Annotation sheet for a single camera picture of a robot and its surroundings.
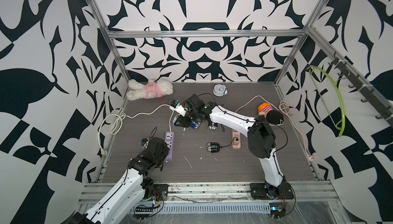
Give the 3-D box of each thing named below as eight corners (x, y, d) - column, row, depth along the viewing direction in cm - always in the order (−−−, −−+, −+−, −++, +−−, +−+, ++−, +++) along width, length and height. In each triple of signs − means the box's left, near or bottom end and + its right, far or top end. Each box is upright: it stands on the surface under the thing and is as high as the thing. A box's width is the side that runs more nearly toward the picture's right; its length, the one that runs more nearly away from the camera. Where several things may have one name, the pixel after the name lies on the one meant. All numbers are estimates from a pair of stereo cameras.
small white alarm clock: (213, 96, 114) (213, 92, 111) (212, 87, 120) (213, 84, 116) (227, 96, 114) (228, 92, 111) (226, 87, 120) (226, 84, 116)
